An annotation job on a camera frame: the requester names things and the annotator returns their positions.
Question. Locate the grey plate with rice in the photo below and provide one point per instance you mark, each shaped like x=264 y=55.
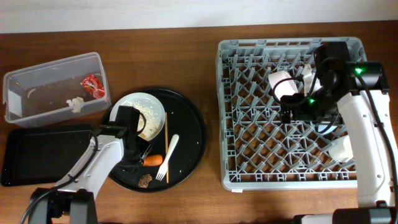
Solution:
x=149 y=106

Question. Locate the clear plastic bin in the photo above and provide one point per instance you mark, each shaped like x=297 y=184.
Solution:
x=36 y=96

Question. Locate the red snack wrapper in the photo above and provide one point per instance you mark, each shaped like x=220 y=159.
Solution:
x=93 y=86

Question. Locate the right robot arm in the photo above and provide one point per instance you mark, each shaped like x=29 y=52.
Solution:
x=356 y=93

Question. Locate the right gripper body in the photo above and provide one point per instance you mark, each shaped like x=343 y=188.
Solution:
x=306 y=108

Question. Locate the wooden chopstick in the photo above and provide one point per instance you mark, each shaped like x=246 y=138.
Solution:
x=166 y=144

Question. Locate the white plastic fork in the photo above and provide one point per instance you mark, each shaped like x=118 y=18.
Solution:
x=165 y=165

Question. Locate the brown food scrap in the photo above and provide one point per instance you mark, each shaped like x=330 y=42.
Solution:
x=144 y=181

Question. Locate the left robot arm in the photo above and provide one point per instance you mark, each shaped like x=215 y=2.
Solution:
x=117 y=143

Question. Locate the pink bowl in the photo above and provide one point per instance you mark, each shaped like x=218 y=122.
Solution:
x=287 y=88

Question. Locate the round black tray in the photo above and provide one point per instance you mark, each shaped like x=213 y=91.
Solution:
x=184 y=119

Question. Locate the grey dishwasher rack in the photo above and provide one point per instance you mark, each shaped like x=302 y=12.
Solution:
x=258 y=150

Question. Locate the orange carrot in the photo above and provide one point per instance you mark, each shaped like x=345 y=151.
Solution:
x=153 y=160

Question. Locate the black rectangular tray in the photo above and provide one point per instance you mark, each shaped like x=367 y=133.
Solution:
x=43 y=155

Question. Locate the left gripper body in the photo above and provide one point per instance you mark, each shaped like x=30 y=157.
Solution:
x=135 y=157

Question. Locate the cream white cup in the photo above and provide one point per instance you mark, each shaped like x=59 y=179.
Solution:
x=341 y=150

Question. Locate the light blue cup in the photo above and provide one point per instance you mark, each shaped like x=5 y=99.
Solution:
x=321 y=128

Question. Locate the white tissue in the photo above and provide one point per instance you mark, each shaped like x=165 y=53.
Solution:
x=76 y=104

